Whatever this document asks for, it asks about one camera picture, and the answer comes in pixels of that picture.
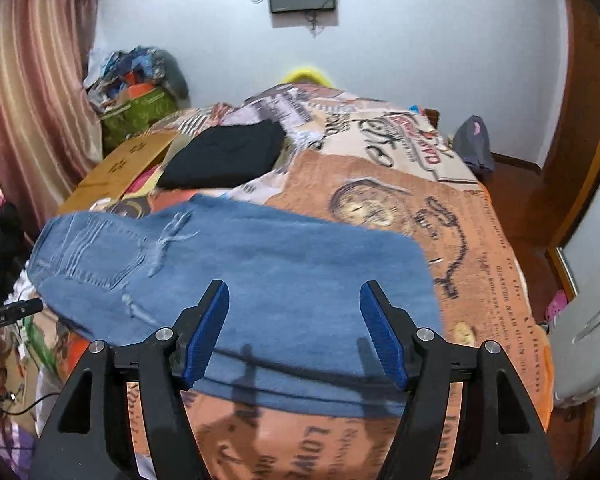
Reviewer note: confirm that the pink slipper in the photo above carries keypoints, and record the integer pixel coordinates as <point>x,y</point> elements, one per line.
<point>557,305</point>

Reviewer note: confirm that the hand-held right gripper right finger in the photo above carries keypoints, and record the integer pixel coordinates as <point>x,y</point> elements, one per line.
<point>382,340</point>

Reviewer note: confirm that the pile of mixed clothes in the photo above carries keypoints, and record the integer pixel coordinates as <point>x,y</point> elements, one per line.
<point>140,67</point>

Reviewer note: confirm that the striped pink curtain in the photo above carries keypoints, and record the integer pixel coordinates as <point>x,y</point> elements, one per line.
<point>30,85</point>

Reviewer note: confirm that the blue jeans pants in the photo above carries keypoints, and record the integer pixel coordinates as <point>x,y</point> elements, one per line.
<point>290,270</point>

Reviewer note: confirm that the olive green cloth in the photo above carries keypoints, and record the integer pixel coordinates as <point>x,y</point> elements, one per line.
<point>180,142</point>

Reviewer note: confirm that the black folded pants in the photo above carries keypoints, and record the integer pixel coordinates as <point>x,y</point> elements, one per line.
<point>225,152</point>

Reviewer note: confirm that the grey bag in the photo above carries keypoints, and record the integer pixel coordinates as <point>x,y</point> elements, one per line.
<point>472,142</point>

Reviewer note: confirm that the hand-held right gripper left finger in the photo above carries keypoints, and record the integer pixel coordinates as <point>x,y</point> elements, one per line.
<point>207,335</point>

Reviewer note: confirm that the white cloth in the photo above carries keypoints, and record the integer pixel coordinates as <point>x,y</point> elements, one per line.
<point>27,290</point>

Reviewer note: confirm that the green patterned storage box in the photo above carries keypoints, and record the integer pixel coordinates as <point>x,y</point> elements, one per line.
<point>140,110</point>

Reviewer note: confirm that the wooden door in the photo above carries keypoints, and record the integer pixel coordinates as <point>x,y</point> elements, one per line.
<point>580,110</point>

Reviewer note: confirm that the dark clothes pile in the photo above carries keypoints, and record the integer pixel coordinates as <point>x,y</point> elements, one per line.
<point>0,240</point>

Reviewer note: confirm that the wooden board with cutouts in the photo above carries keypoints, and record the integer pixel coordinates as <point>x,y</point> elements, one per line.
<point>115,165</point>

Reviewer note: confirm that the printed blanket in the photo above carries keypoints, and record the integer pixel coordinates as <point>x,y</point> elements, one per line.
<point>480,260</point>

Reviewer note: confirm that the purple cloth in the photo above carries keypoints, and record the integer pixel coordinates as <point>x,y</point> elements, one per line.
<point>17,442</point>

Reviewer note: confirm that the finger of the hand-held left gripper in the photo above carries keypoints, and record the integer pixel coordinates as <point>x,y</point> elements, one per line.
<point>25,308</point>

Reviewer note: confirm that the yellow foam tube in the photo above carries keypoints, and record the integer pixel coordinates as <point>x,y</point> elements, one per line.
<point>307,75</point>

